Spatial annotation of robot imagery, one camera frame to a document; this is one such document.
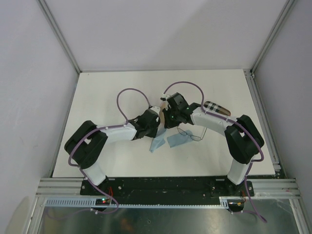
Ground left controller board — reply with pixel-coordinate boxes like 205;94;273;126
96;198;111;206

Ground controller board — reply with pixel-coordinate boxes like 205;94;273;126
228;200;244;212
96;198;111;206

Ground left aluminium frame post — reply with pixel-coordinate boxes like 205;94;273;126
36;0;81;75

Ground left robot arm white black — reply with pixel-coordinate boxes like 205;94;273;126
64;106;160;195

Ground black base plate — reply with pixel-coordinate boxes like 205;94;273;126
80;176;254;206

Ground plaid glasses case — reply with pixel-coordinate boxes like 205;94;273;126
204;101;231;116

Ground right aluminium frame post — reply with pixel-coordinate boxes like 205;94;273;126
250;0;298;74

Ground right controller board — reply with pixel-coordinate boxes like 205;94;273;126
228;200;244;212

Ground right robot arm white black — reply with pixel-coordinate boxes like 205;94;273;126
160;93;264;195

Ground aluminium frame post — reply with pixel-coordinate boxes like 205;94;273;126
36;0;81;75
250;0;298;74

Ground pink glasses case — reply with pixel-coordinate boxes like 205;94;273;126
159;102;166;115

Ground grey slotted cable duct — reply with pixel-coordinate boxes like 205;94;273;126
43;196;232;209

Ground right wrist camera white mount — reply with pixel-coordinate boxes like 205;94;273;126
160;94;171;109

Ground blue cleaning cloth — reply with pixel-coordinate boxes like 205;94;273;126
167;133;193;148
149;129;166;153

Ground thin wire frame glasses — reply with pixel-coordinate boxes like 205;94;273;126
177;127;207;142

